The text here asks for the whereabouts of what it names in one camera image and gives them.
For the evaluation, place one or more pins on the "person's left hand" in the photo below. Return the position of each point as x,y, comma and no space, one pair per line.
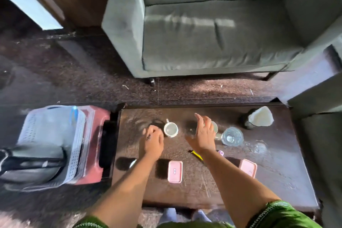
153,141

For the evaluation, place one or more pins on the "person's right hand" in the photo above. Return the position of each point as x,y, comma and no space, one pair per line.
204,137

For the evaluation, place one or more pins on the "tall white mug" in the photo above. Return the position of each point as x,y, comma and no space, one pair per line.
216,127

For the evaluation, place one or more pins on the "yellow stick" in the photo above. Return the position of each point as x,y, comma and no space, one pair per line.
197,155

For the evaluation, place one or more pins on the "clear glass tumbler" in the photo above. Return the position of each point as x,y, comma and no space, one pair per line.
232,136

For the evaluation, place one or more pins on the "white scalloped rim cup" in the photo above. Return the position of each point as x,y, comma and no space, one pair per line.
132,163

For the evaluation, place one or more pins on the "pink lidded box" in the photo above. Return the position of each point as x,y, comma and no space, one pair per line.
175,171

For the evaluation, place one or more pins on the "white perforated plastic basket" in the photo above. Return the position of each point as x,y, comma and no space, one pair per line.
77,142

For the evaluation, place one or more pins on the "person's left forearm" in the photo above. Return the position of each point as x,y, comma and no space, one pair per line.
125,195

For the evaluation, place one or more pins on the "person's right forearm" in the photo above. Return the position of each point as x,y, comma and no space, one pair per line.
235,190

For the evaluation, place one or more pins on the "dark wooden coffee table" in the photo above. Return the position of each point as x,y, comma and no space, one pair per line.
272,161

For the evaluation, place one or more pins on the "person's green garment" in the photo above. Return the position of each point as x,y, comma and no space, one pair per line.
283,217

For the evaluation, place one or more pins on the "red plastic stool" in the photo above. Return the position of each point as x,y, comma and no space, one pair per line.
99,139

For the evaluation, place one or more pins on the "grey-green loveseat sofa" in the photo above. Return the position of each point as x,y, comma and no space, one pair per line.
213,38

